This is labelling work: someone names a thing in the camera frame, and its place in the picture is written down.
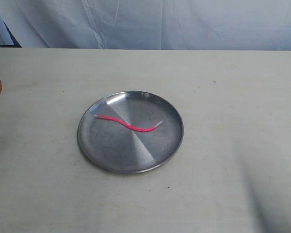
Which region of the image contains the pink flexible stick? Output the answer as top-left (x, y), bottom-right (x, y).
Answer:
top-left (94, 115), bottom-right (163, 133)

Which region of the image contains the round metal plate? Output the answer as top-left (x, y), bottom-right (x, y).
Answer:
top-left (77, 90), bottom-right (184, 174)

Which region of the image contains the blue backdrop cloth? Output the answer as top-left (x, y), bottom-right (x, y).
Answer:
top-left (0, 0), bottom-right (291, 50)

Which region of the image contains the dark frame behind table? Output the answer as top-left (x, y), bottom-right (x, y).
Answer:
top-left (0, 4), bottom-right (22, 48)

